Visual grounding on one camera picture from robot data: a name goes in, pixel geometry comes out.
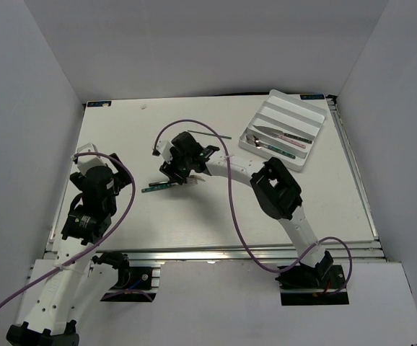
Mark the knife with pink handle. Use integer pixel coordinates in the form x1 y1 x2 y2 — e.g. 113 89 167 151
266 133 306 148

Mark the fork with dark handle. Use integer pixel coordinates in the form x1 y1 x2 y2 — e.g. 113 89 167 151
148 175 205 187

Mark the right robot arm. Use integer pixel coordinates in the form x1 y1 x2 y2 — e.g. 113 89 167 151
153 131 333 288

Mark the blue label sticker right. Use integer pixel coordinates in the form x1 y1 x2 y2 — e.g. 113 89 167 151
299 94 325 100

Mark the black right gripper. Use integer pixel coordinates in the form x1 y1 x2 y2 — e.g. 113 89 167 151
159 146 192 186

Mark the green chopstick far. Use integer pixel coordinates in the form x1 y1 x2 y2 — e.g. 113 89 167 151
187 130 232 140

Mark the white divided cutlery tray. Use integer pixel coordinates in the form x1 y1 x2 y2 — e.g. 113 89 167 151
238 89 330 172

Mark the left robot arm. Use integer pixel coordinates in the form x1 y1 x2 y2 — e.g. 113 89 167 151
6 146 135 345

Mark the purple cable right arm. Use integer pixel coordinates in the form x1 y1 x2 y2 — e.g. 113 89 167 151
152 119 354 296

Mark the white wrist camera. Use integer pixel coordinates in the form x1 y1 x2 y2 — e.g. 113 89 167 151
152 140 173 163
71 143 107 177

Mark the fork with green handle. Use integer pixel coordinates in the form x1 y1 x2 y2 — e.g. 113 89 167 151
141 183 197 193

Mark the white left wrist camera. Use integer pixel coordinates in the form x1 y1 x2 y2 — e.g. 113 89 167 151
71 143 107 177

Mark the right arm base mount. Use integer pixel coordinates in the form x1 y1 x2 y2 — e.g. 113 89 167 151
275 265 349 306

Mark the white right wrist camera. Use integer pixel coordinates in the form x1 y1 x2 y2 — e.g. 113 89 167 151
152 140 173 163

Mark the knife with dark handle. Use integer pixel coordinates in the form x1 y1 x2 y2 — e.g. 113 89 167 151
253 125 312 144

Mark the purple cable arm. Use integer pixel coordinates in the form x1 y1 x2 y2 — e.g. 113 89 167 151
0 152 136 346
152 119 354 296

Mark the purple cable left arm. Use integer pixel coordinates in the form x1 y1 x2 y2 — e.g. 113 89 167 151
0 152 136 346

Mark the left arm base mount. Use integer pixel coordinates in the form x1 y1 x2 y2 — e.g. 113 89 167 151
92 252 159 302

